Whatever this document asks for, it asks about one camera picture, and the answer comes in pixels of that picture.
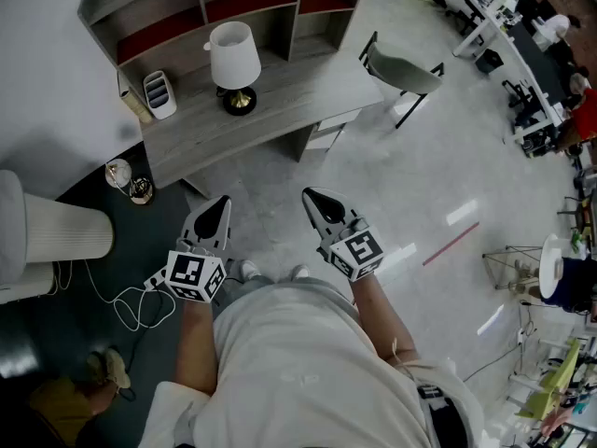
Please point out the white power strip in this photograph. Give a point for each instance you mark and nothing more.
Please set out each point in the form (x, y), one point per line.
(155, 280)

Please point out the grey chair with black frame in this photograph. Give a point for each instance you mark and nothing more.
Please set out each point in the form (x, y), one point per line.
(401, 70)

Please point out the dark green carpet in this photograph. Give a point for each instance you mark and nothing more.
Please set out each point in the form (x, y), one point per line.
(28, 334)

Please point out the white pen organizer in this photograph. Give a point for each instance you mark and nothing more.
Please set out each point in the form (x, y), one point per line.
(161, 96)

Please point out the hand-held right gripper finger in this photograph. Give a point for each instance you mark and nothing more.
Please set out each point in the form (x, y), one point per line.
(315, 203)
(315, 229)

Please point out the black bin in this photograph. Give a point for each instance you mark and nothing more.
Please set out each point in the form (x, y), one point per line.
(490, 61)

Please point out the beige tube with dark end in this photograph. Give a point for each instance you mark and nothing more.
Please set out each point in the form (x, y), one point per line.
(135, 105)

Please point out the black office chair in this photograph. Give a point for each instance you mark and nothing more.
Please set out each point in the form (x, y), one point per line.
(466, 14)
(522, 93)

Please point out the white table lamp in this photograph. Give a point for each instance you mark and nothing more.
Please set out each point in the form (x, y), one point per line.
(233, 59)

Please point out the white round side table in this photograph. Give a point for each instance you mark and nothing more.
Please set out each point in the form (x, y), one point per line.
(552, 264)

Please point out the person's left forearm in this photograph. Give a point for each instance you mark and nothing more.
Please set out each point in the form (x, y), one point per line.
(198, 343)

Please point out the yellow-green chair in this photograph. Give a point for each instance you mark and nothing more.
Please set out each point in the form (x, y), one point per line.
(559, 376)

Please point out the person's white shirt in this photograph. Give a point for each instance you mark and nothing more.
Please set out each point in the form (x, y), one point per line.
(298, 367)

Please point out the person's black harness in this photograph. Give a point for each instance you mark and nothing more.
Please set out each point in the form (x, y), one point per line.
(443, 413)

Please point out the red floor tape strip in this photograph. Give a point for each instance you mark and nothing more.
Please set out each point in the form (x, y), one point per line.
(450, 244)

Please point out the person's left white shoe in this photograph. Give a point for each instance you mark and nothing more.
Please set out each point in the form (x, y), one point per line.
(250, 269)

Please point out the person's white shoe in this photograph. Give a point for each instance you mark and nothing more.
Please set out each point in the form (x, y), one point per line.
(300, 272)
(250, 269)

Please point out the person's right white shoe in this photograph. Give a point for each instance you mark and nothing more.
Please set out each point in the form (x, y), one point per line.
(300, 272)

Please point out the grey wooden desk with shelves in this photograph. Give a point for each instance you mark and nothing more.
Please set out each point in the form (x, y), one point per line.
(242, 129)

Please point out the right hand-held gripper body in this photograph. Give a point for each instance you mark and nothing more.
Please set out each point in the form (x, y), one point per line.
(356, 252)

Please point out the person's right forearm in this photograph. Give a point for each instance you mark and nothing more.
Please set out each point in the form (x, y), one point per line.
(378, 320)

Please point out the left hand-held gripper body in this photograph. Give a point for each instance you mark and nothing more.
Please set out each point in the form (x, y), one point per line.
(191, 275)

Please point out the person's grey trousers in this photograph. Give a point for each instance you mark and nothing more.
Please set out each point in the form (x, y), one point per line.
(245, 285)

